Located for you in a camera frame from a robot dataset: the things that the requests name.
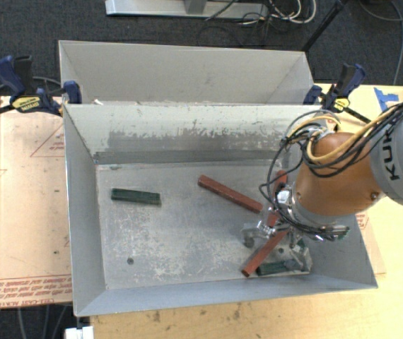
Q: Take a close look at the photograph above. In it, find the brown cardboard board, red print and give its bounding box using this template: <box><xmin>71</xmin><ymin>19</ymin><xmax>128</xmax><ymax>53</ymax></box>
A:
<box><xmin>0</xmin><ymin>95</ymin><xmax>388</xmax><ymax>310</ymax></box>

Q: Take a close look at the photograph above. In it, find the grey metal bin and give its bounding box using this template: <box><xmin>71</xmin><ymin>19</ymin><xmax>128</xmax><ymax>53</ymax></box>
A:
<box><xmin>58</xmin><ymin>40</ymin><xmax>379</xmax><ymax>318</ymax></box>

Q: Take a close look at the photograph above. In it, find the dark green flat block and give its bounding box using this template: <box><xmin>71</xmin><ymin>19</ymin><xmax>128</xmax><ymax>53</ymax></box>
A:
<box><xmin>110</xmin><ymin>188</ymin><xmax>162</xmax><ymax>206</ymax></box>
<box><xmin>255</xmin><ymin>259</ymin><xmax>303</xmax><ymax>277</ymax></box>

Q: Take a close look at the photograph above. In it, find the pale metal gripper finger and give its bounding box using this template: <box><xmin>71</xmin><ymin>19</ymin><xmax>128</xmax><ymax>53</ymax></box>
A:
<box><xmin>241</xmin><ymin>222</ymin><xmax>277</xmax><ymax>249</ymax></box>
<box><xmin>286</xmin><ymin>244</ymin><xmax>313</xmax><ymax>273</ymax></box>

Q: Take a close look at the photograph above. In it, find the red-brown flat block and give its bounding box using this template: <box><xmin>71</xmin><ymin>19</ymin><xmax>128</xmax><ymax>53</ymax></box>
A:
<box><xmin>240</xmin><ymin>228</ymin><xmax>291</xmax><ymax>278</ymax></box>
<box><xmin>197</xmin><ymin>174</ymin><xmax>264</xmax><ymax>215</ymax></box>

